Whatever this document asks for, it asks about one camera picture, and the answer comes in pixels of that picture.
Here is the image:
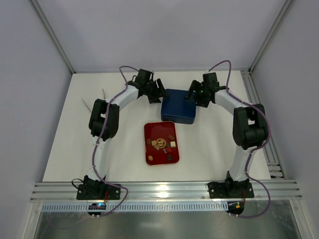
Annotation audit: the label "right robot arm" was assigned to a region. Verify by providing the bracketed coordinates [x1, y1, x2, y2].
[185, 73, 270, 199]

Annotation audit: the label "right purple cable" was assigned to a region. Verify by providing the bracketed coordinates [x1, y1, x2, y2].
[208, 59, 272, 219]

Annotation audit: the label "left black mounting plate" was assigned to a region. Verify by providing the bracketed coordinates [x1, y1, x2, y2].
[76, 182, 121, 200]

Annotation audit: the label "aluminium corner post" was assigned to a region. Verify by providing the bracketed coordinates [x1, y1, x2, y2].
[29, 0, 76, 74]
[248, 0, 296, 74]

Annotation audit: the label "aluminium front rail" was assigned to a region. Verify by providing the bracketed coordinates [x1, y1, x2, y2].
[30, 180, 302, 203]

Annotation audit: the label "right aluminium corner post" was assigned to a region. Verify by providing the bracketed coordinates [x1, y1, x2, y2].
[248, 0, 296, 74]

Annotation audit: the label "left aluminium corner post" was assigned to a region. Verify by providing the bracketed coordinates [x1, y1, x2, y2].
[29, 0, 76, 74]

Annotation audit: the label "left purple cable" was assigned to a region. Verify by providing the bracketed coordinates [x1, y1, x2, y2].
[92, 65, 129, 216]

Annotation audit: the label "purple cable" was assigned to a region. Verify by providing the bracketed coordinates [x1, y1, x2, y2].
[92, 65, 129, 216]
[208, 59, 272, 219]

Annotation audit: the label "right aluminium side rail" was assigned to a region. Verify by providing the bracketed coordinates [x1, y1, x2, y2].
[240, 70, 286, 180]

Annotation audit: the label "blue tin lid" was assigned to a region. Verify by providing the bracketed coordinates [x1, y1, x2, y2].
[160, 89, 196, 118]

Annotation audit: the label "metal serving tongs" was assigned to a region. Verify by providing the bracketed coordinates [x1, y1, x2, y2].
[81, 88, 106, 113]

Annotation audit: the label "slotted cable duct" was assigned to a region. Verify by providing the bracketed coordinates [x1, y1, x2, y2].
[41, 201, 228, 213]

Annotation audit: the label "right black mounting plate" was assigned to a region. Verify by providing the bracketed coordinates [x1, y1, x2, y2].
[207, 182, 255, 199]

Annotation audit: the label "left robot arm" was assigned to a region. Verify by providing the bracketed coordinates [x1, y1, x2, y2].
[77, 69, 168, 200]

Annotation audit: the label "red lacquer tray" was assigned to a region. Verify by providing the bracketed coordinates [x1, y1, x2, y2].
[144, 121, 180, 166]

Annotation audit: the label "black mounting plate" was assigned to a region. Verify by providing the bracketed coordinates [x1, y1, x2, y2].
[76, 182, 121, 200]
[207, 182, 255, 199]

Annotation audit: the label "blue chocolate tin box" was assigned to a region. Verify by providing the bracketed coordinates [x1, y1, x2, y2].
[161, 116, 195, 124]

